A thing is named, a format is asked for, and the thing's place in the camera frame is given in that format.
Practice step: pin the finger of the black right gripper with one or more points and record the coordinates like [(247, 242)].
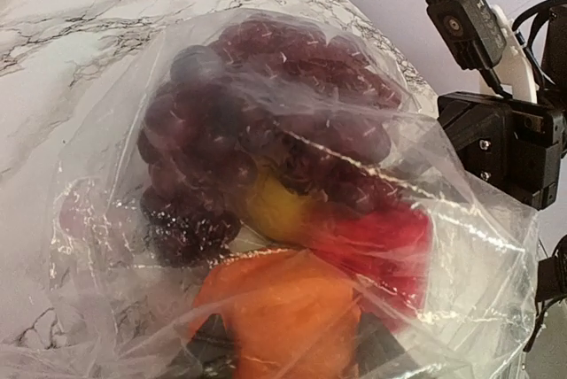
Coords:
[(478, 129)]

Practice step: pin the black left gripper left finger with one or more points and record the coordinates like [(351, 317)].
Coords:
[(212, 350)]

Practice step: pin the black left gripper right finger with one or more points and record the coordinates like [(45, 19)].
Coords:
[(380, 355)]

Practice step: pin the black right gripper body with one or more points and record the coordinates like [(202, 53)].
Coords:
[(535, 153)]

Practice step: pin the clear zip top bag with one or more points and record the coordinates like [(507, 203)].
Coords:
[(116, 312)]

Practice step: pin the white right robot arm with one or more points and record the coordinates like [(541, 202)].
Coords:
[(542, 28)]

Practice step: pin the orange fake carrot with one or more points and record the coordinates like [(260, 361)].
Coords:
[(291, 314)]

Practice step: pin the red fake pepper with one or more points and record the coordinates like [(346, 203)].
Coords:
[(388, 248)]

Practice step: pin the yellow fake lemon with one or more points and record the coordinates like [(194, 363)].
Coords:
[(276, 212)]

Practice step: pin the purple fake grapes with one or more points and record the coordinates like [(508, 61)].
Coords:
[(268, 92)]

